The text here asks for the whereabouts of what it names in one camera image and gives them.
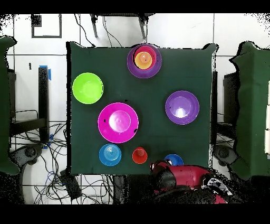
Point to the grey pedestal foot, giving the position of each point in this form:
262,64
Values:
223,153
29,152

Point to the black square floor frame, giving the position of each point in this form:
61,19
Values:
46,37

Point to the stand with metal legs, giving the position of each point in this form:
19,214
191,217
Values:
94,26

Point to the black power brick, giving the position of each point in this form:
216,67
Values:
70,186

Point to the black metal frame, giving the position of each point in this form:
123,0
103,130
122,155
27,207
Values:
43,95

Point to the dark green tablecloth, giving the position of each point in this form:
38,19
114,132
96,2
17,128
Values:
105,63

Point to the light blue plastic bowl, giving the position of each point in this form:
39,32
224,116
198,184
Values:
110,155

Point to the yellow plastic cup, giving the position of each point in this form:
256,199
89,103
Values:
143,61

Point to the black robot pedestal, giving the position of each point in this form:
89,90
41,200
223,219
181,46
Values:
135,188

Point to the purple plastic bowl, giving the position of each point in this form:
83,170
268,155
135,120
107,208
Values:
145,74
189,114

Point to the blue tape strip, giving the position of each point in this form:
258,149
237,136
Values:
49,75

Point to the dark blue plastic bowl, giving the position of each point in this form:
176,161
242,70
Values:
176,159

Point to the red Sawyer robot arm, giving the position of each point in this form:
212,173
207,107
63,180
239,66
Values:
185,175

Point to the small crimson plastic bowl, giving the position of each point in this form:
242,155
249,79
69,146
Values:
145,49

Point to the green plastic bowl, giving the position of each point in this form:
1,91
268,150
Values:
87,88

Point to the green cloth covered side table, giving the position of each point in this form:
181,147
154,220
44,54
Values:
253,105
5,105

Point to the large pink plastic bowl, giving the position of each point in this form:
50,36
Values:
105,131

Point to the orange plastic cup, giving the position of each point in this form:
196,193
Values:
139,157

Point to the black metal post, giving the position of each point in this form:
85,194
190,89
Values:
214,105

